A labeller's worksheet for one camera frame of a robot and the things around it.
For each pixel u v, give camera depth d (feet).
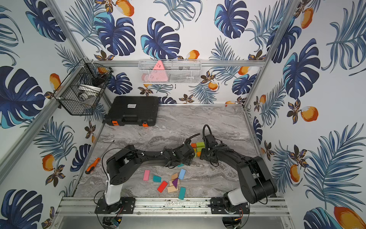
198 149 3.04
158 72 3.00
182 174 2.77
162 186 2.68
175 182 2.62
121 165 1.69
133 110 3.55
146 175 2.73
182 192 2.62
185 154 2.33
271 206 2.46
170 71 3.29
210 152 2.12
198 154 2.74
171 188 2.62
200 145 3.20
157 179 2.74
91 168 2.81
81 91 2.74
